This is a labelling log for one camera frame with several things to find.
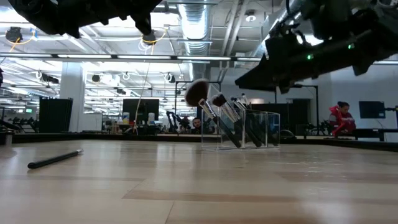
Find thin black makeup brush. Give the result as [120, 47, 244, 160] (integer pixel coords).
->
[241, 93, 280, 147]
[236, 96, 278, 147]

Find slim black silver-ferrule brush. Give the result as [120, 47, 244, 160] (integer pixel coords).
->
[230, 96, 275, 147]

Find long LED strip light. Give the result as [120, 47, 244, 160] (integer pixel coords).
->
[0, 53, 398, 65]

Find black display panel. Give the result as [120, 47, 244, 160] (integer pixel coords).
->
[122, 98, 160, 127]

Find white building column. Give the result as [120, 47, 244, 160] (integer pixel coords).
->
[59, 62, 86, 133]

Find large fluffy powder brush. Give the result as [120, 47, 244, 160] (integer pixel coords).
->
[184, 78, 243, 149]

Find medium round-head makeup brush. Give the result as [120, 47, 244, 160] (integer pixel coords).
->
[211, 92, 264, 149]

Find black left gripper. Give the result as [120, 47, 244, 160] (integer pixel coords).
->
[7, 0, 162, 39]

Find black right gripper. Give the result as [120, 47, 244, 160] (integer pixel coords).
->
[235, 0, 398, 95]

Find black wall monitor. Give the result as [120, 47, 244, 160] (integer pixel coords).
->
[358, 100, 387, 120]

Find pink desk lamp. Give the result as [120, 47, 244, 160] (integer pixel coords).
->
[328, 105, 346, 136]

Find person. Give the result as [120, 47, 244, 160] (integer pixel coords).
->
[328, 101, 357, 137]
[190, 116, 203, 135]

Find black partition panel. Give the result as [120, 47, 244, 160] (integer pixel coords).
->
[39, 97, 74, 134]

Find long thin black pencil brush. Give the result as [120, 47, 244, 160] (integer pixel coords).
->
[27, 148, 85, 170]

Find black aluminium rig frame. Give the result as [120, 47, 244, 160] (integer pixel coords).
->
[0, 132, 398, 152]

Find ceiling cable reel yellow cord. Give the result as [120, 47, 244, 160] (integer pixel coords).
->
[5, 26, 38, 52]
[141, 30, 158, 47]

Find clear acrylic brush organizer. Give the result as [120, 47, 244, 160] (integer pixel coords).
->
[200, 107, 281, 152]

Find black desk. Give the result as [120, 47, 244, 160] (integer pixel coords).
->
[348, 128, 398, 142]

